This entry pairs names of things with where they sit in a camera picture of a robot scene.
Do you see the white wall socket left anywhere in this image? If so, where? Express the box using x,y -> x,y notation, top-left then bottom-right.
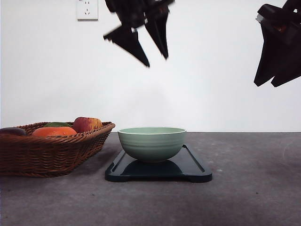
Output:
76,0 -> 99,22

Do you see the brown wicker basket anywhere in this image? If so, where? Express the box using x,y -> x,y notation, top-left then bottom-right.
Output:
0,121 -> 115,178

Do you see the red yellow apple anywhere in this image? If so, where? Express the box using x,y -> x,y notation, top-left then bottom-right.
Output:
74,117 -> 103,133

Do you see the light green bowl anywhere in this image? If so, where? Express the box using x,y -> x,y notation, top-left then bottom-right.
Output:
118,127 -> 186,162

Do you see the dark purple plum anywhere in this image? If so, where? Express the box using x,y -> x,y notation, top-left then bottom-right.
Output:
0,127 -> 26,136

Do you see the green avocado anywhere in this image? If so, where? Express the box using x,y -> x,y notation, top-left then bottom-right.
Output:
44,122 -> 71,127

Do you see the orange fruit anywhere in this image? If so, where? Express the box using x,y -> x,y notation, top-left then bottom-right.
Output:
32,127 -> 77,137

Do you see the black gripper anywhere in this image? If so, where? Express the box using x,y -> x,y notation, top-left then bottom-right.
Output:
254,0 -> 301,87
103,0 -> 175,67

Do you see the dark rectangular tray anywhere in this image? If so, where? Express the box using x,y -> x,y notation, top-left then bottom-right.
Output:
105,144 -> 212,183

